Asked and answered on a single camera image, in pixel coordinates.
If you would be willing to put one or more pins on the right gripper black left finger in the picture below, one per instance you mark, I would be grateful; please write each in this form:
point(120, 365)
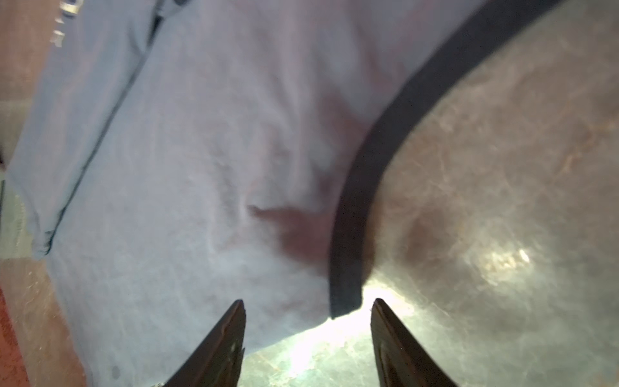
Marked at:
point(218, 360)

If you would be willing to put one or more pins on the grey blue tank top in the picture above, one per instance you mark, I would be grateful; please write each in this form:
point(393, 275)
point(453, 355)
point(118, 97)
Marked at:
point(182, 155)

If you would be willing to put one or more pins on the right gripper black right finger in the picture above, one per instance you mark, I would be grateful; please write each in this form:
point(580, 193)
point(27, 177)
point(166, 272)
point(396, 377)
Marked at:
point(400, 359)

